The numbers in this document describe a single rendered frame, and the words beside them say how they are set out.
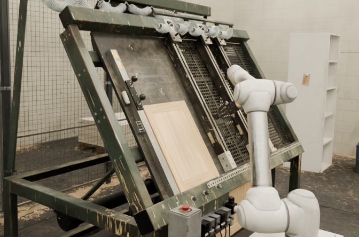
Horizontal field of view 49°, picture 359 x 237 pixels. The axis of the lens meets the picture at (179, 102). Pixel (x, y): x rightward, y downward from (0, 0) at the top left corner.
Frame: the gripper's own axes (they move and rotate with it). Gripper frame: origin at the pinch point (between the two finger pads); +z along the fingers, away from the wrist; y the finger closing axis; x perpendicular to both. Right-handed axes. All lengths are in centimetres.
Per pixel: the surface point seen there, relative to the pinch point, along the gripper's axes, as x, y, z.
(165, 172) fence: 69, -24, 4
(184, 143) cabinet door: 38.5, -10.8, 6.6
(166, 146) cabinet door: 56, -10, 6
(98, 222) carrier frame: 94, -34, 43
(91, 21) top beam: 82, 72, -2
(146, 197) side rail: 91, -33, 3
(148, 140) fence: 70, -3, 5
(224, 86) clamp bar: -35.4, 24.2, 1.5
